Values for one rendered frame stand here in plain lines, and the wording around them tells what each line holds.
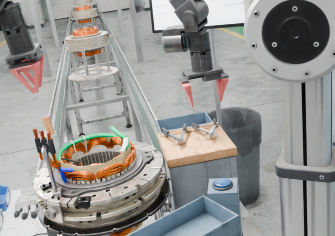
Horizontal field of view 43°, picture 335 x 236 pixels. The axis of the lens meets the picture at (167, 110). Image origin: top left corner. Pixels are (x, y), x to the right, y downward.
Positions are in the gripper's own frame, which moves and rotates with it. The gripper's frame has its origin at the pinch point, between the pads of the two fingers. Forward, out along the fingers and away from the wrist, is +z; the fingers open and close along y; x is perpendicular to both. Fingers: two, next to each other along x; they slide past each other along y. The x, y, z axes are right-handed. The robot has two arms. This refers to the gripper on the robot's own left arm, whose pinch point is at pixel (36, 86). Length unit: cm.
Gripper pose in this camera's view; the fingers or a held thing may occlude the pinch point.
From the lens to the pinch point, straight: 107.2
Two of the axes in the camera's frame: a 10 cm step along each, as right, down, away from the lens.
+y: 1.1, 3.8, -9.2
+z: 2.1, 9.0, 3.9
